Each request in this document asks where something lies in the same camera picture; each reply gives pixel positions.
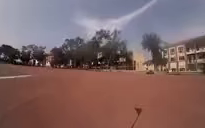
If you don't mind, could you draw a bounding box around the beige multi-storey building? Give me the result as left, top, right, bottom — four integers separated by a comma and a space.
161, 32, 205, 74

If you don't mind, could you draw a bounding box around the dark vehicle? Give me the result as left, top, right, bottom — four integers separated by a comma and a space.
145, 69, 155, 75

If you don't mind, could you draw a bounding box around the yellow building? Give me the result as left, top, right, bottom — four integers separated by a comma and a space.
133, 50, 146, 72

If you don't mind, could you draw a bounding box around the tall dark tree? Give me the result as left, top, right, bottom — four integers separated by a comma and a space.
141, 32, 168, 72

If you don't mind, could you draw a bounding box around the row of trees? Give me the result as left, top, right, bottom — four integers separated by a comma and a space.
0, 29, 134, 70

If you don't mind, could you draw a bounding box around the robot's own part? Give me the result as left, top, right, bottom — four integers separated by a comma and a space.
129, 106, 143, 128

